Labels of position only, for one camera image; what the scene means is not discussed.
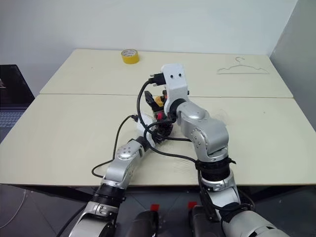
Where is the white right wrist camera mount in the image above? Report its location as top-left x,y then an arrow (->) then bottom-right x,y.
160,63 -> 190,117

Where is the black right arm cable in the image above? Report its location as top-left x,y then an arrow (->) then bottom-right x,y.
136,74 -> 205,223

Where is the yellow tape roll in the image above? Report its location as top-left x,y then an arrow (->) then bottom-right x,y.
120,48 -> 140,65

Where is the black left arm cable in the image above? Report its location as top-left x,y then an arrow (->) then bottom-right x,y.
91,114 -> 139,177

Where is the dark rounded shape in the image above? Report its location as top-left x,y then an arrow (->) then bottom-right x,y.
191,204 -> 223,237
130,209 -> 160,237

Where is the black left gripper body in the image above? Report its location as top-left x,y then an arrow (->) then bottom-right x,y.
153,123 -> 174,142

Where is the white wire clothes hanger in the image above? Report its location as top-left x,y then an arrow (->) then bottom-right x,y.
217,56 -> 269,75

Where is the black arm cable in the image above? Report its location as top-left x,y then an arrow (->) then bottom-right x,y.
136,74 -> 205,223
91,114 -> 139,177

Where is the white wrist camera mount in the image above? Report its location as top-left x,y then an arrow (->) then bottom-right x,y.
160,63 -> 190,117
135,112 -> 158,146

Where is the dark laptop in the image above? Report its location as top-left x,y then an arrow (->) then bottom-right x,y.
0,64 -> 35,139

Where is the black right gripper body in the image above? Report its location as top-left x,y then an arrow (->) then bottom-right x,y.
147,72 -> 167,87

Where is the dark drink plastic bottle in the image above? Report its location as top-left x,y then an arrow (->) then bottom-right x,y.
152,106 -> 175,139

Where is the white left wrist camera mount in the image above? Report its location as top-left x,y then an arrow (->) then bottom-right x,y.
135,112 -> 158,146

